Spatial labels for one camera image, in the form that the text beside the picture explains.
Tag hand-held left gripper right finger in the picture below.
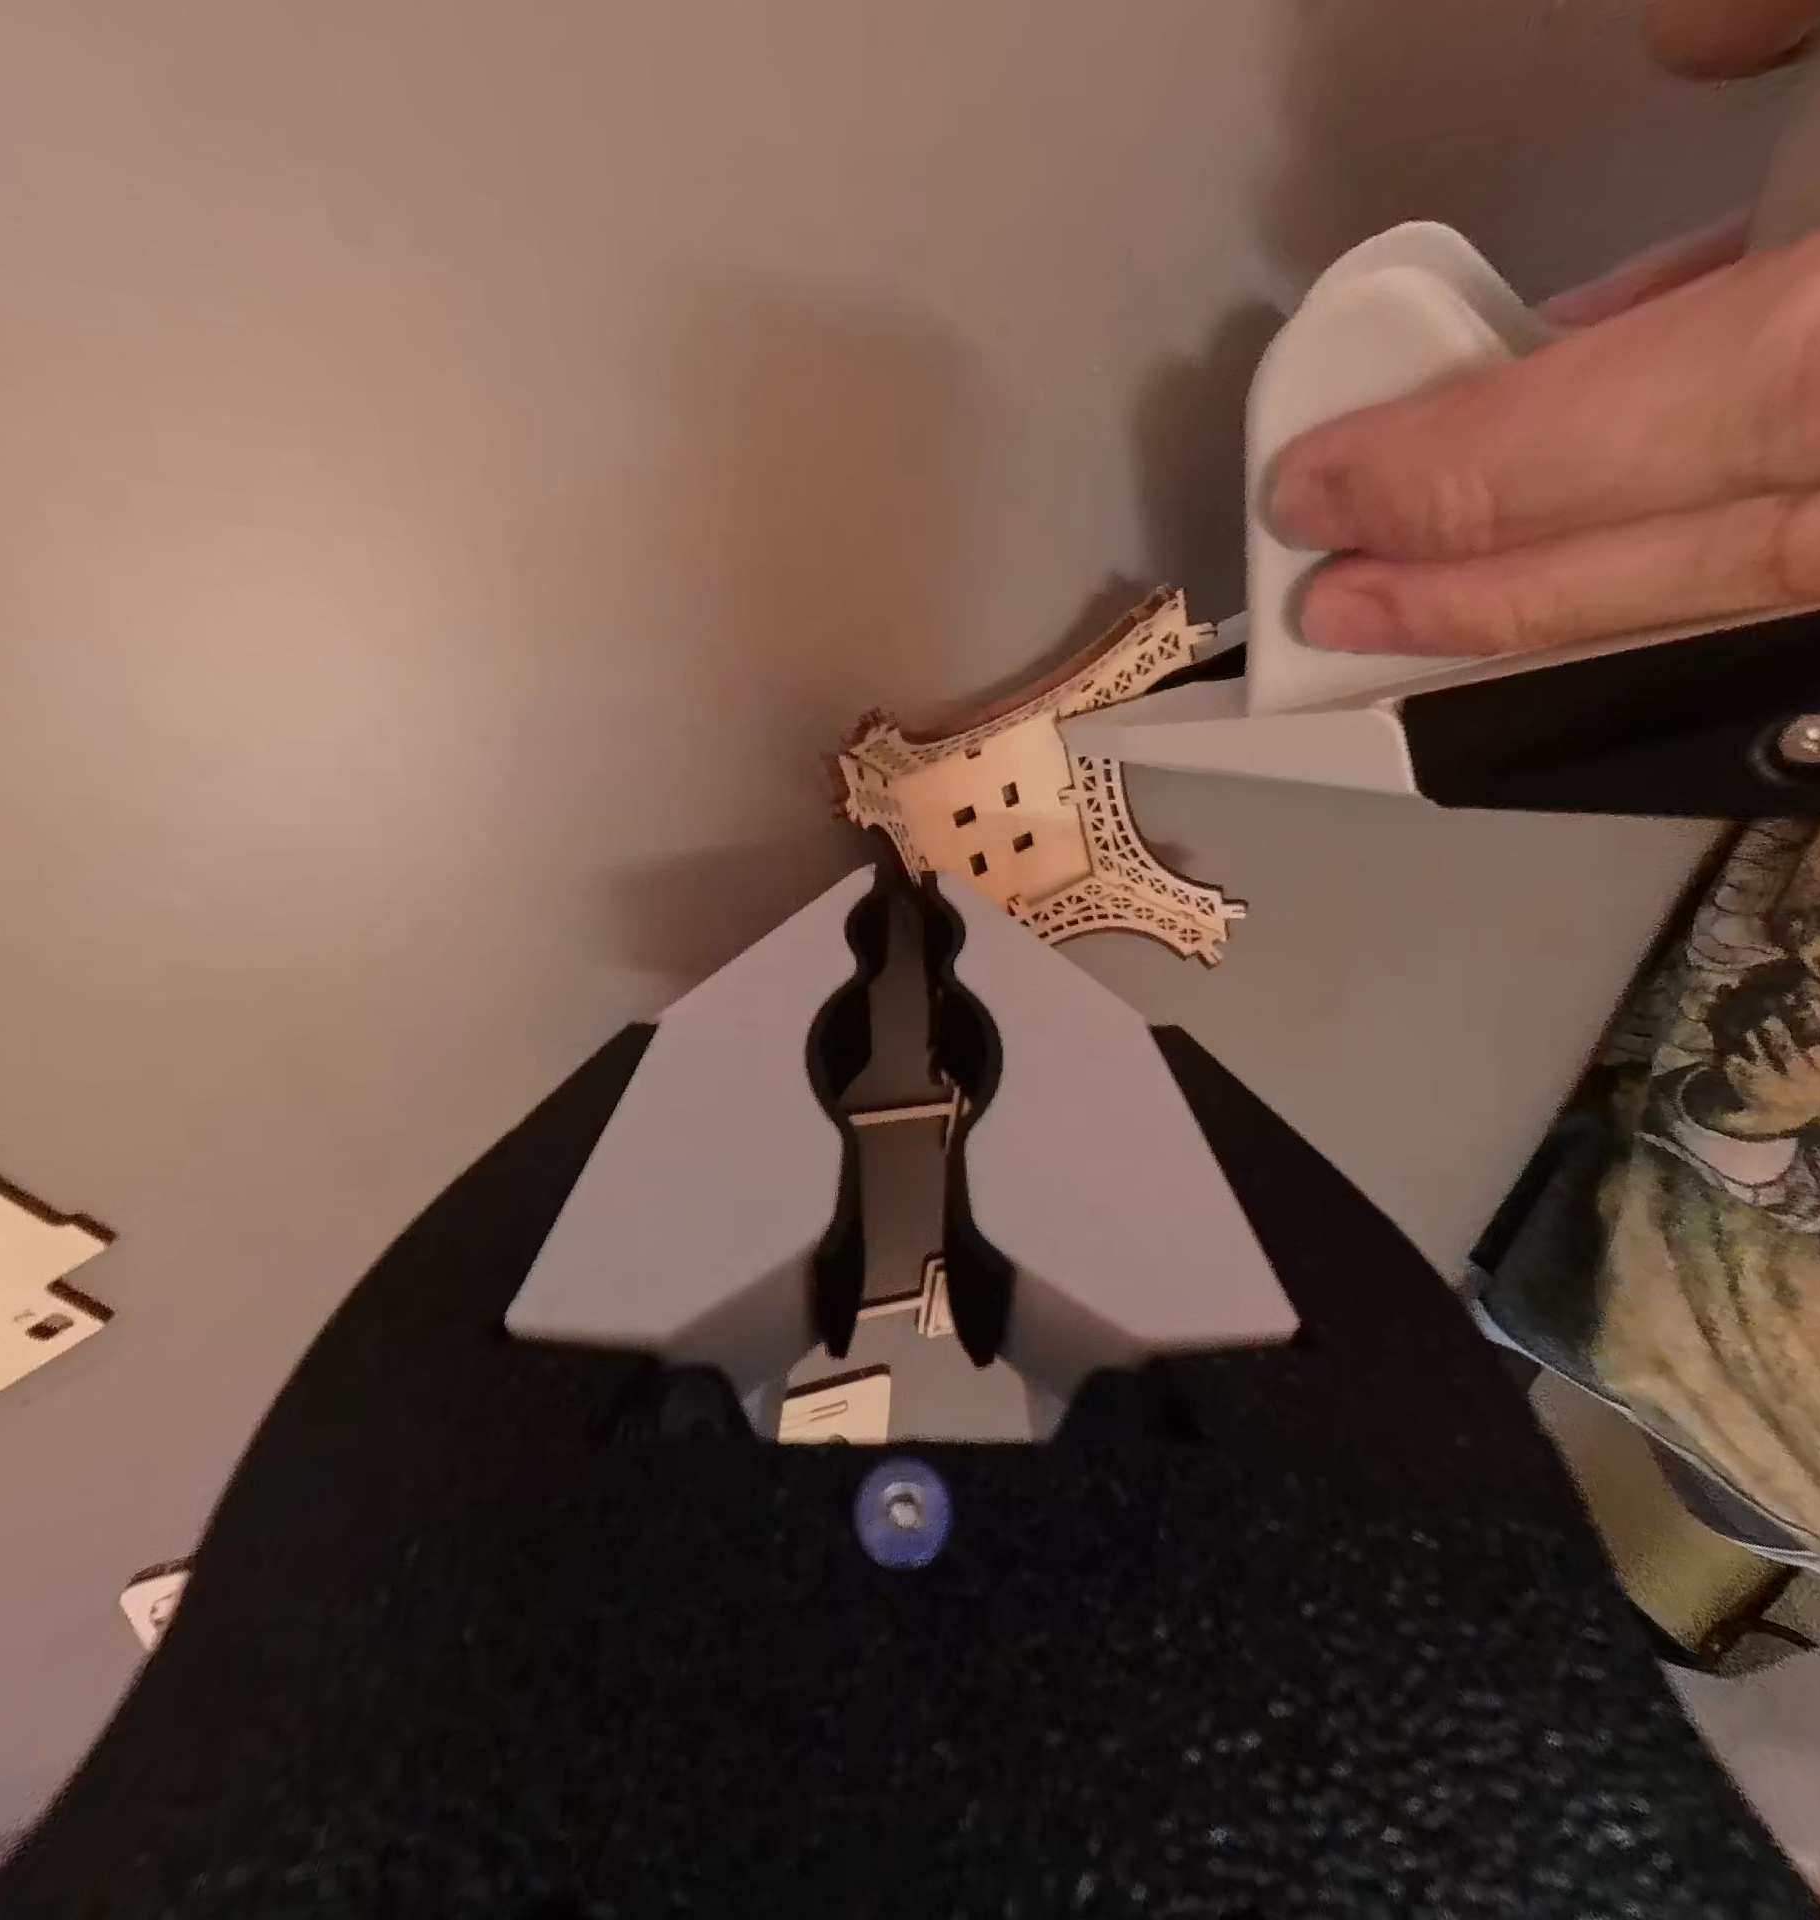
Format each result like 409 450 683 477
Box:
927 881 1303 1441

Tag small wooden puzzle piece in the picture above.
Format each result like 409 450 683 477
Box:
117 1560 197 1655

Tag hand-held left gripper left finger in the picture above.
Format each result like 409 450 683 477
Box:
505 865 908 1441

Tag wooden puzzle sheet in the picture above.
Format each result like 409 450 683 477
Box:
0 1136 117 1423

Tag person's right hand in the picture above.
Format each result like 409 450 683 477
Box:
1277 0 1820 663

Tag printed cloth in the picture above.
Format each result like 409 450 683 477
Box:
1464 818 1820 1668

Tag wooden tower model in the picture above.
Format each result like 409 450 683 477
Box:
827 586 1253 1340

